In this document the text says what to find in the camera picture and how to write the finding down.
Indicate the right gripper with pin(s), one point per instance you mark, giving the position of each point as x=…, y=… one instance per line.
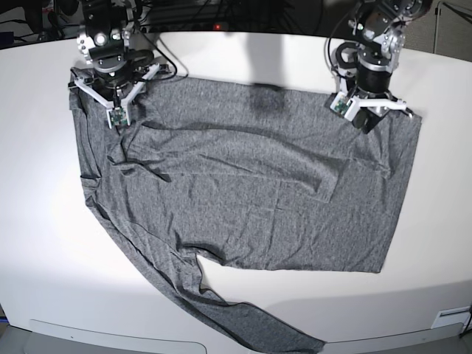
x=101, y=87

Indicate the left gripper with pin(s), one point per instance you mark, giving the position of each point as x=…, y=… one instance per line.
x=373, y=84

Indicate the grey long-sleeve T-shirt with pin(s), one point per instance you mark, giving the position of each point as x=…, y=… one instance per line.
x=250, y=177

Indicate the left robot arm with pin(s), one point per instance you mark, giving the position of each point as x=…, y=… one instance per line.
x=378, y=30

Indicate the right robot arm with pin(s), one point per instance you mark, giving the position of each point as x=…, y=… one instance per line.
x=104, y=40

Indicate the thin metal stand rod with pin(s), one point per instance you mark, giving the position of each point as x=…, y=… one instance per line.
x=463, y=12

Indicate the black power strip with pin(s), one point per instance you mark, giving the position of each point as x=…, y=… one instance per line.
x=210, y=26

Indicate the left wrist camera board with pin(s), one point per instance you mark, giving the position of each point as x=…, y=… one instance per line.
x=343, y=106

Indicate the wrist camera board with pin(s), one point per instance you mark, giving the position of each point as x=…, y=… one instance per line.
x=343, y=106
x=117, y=117

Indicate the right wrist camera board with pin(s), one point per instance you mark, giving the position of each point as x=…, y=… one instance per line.
x=117, y=117

